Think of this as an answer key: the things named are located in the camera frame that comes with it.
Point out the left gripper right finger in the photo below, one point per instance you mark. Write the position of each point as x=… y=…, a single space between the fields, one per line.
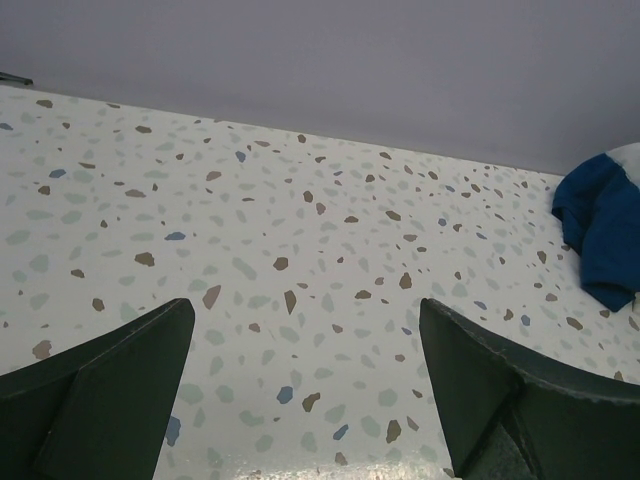
x=509 y=412

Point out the blue printed t shirt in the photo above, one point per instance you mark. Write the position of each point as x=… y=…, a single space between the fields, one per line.
x=597 y=204

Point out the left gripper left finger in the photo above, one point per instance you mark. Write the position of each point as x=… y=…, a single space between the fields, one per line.
x=99 y=410

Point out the white t shirt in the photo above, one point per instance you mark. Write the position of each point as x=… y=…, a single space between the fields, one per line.
x=628 y=157

